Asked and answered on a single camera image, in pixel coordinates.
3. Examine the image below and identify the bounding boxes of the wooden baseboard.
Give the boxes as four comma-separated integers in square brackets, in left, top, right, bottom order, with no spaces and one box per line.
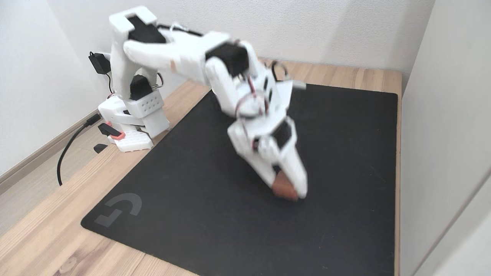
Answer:
[0,109,101,194]

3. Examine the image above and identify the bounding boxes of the black power cable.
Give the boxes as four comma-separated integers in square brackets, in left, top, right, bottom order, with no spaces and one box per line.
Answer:
[57,113,102,186]

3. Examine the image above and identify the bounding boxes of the black and orange table clamp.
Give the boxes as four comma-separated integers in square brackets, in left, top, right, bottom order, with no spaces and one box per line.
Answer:
[93,121,125,154]

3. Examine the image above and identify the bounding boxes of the black power adapter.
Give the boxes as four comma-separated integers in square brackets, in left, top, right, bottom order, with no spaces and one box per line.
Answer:
[88,51,112,75]

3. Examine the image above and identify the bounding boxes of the pale grey cabinet panel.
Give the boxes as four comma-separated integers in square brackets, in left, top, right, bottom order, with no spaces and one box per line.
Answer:
[399,0,491,276]

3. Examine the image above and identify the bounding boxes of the red and white servo wire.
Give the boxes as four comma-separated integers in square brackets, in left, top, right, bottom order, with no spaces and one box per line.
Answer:
[235,75,269,118]

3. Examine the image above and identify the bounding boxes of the black mouse mat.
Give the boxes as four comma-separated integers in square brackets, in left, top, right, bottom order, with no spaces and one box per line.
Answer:
[81,82,398,276]

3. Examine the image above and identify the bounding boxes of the red-brown toy block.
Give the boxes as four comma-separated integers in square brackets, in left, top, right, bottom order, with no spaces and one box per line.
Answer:
[272,171,300,202]

